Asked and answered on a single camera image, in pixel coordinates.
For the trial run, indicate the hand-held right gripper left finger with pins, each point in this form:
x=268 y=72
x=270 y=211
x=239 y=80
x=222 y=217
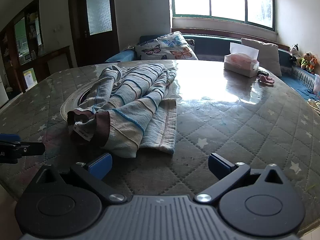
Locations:
x=100 y=166

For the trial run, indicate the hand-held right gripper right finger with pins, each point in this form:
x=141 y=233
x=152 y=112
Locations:
x=217 y=166

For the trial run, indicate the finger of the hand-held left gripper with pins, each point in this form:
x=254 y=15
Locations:
x=10 y=137

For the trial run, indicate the striped blue beige towel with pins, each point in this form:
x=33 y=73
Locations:
x=130 y=110

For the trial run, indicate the white appliance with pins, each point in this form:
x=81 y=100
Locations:
x=3 y=87

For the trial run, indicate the round built-in stove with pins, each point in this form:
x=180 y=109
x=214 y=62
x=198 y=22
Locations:
x=72 y=97

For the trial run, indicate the dark wooden cabinet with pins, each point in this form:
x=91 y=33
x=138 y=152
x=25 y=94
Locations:
x=30 y=65

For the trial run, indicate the pink scrunchie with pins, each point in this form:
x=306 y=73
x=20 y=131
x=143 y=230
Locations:
x=266 y=80

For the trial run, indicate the white tissue pack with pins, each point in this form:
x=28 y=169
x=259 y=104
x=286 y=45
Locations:
x=240 y=65

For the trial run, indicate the small black device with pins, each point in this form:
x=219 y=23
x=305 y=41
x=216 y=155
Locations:
x=263 y=73

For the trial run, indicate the cream crumpled cloth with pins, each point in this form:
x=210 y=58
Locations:
x=314 y=100

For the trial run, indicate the blue sofa bench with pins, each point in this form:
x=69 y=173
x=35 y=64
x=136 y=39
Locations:
x=212 y=45

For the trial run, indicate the plain grey pillow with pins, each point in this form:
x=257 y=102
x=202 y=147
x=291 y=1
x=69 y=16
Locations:
x=267 y=55

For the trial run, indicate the dark door frosted glass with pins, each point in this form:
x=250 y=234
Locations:
x=100 y=42

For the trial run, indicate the dark patterned pillow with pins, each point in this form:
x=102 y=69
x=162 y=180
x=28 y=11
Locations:
x=190 y=42

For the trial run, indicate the clear plastic container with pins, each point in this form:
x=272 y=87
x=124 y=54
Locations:
x=317 y=83

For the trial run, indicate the butterfly print pillow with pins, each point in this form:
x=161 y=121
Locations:
x=165 y=46

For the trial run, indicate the cow plush toy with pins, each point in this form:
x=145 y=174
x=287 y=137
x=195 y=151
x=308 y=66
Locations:
x=295 y=52

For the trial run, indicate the orange plush toy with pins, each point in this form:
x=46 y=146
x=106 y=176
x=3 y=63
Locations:
x=313 y=65

